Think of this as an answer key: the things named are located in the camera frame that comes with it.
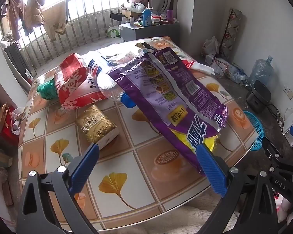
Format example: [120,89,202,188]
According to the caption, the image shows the grey cabinet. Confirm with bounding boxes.
[119,21,180,42]

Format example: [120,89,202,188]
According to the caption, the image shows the patterned tablecloth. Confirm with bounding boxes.
[18,36,259,232]

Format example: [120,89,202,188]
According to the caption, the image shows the gold tissue pack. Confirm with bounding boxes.
[75,105,120,150]

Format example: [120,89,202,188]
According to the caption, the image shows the pile of crumpled plastic bottles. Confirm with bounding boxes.
[225,63,248,84]

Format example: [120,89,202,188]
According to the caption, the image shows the green plastic bag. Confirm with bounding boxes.
[37,80,58,100]

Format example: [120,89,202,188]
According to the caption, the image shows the beige towel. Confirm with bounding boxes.
[43,1,67,42]

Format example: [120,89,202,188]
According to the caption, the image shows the red white plastic bag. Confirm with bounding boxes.
[54,53,108,110]

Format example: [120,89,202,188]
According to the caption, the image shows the beige puffer coat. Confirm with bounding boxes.
[26,0,46,27]

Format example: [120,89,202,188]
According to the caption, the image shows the brown paper bag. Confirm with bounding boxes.
[0,104,15,137]

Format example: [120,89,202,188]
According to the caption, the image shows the blue detergent bottle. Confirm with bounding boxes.
[142,8,154,27]

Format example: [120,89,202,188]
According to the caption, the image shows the purple snack bag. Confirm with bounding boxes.
[106,47,229,177]

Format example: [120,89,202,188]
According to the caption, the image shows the clear bottle with blue label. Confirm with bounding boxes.
[87,51,137,109]

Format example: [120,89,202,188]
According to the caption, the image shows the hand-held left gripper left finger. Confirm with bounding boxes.
[17,143,100,234]

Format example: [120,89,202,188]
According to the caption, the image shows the green white bag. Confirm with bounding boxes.
[107,26,121,38]

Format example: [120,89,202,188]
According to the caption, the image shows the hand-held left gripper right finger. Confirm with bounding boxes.
[196,143,279,234]

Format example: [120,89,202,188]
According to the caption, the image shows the rolled patterned mat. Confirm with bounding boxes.
[220,8,243,62]

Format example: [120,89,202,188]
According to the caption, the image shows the black rice cooker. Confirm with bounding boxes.
[246,80,272,108]

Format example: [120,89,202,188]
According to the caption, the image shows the black power cable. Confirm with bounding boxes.
[270,104,285,128]

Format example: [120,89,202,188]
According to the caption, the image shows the large clear water jug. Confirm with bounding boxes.
[248,56,275,87]

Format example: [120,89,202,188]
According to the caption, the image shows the cardboard box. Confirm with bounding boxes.
[121,9,143,20]

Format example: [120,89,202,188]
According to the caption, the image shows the black case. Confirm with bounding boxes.
[110,12,127,21]

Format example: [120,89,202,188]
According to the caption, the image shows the blue plastic basket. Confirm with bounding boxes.
[243,110,264,151]

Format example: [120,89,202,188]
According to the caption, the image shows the metal railing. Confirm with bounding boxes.
[0,0,142,71]

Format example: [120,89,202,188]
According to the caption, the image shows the white fluffy blanket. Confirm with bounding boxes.
[137,205,237,234]

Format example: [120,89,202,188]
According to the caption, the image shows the pink jacket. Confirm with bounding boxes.
[8,0,27,42]

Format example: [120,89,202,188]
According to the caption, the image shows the colourful plastic packaging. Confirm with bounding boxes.
[206,54,231,78]

